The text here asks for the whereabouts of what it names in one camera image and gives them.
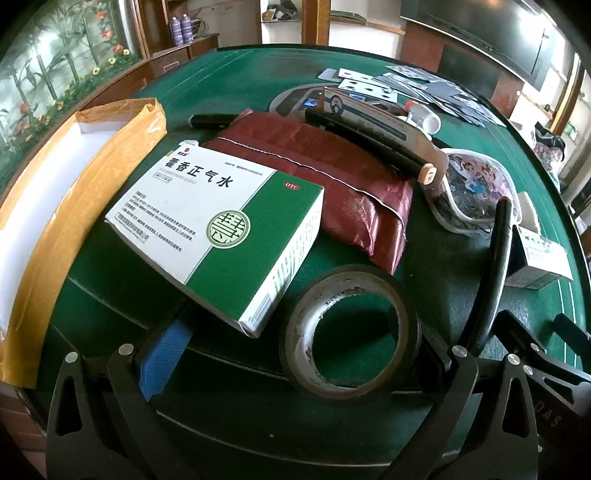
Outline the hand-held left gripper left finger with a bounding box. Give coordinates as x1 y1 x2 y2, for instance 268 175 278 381
45 302 197 480

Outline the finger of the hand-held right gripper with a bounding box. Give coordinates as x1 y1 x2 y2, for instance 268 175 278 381
493 309 591 387
551 312 591 348

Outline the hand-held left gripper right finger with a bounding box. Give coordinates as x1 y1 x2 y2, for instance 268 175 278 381
379 329 542 480

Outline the blue white medicine box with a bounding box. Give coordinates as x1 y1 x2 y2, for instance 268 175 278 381
504 225 574 291

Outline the black long case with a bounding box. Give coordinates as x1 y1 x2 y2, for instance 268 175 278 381
188 114 238 131
304 107 437 186
470 198 514 352

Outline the black tape roll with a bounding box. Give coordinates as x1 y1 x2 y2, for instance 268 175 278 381
279 264 422 408

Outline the green white medicine box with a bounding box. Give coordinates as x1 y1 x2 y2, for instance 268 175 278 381
104 140 325 339

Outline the tan cardboard box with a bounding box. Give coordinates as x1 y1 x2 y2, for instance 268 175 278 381
0 99 168 389

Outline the clear cartoon pouch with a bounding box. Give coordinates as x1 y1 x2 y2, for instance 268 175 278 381
424 148 523 237

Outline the dark red pouch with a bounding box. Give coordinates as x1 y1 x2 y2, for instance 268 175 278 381
202 110 415 276

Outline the white bottle orange cap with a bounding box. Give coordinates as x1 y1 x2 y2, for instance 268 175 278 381
405 102 443 136

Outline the white toothpaste box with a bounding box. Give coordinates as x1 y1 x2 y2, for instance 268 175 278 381
322 87 450 186

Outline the patterned bag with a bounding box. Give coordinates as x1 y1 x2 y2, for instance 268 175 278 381
531 121 568 162

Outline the spread of playing cards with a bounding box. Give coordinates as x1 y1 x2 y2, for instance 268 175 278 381
318 65 506 128

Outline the floral glass panel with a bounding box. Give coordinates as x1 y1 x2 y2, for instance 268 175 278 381
0 0 144 195

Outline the wooden cabinet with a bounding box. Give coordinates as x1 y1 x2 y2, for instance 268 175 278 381
139 32 220 80

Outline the black television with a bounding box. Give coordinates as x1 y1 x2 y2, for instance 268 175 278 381
401 0 551 90

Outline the dark clutter pile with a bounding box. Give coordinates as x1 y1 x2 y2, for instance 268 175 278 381
262 1 302 23

